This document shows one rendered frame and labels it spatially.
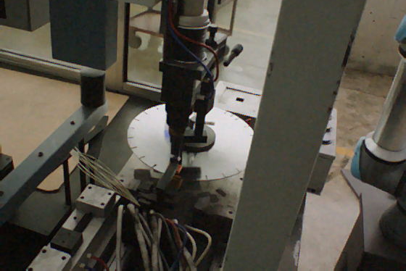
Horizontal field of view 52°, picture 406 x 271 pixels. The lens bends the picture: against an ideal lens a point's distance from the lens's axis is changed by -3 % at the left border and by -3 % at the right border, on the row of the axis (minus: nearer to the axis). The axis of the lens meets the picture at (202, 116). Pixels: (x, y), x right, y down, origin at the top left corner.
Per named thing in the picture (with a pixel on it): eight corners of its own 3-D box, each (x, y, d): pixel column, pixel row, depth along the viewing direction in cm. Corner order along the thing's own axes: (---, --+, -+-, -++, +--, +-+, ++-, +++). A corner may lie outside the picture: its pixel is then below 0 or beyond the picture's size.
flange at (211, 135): (165, 127, 110) (166, 119, 109) (205, 122, 114) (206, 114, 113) (180, 153, 102) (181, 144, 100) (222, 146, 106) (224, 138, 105)
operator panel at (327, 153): (294, 137, 150) (304, 101, 142) (325, 145, 148) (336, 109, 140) (285, 186, 127) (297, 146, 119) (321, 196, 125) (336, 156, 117)
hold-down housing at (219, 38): (197, 103, 98) (208, 18, 87) (215, 109, 96) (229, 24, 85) (186, 113, 94) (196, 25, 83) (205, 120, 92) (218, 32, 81)
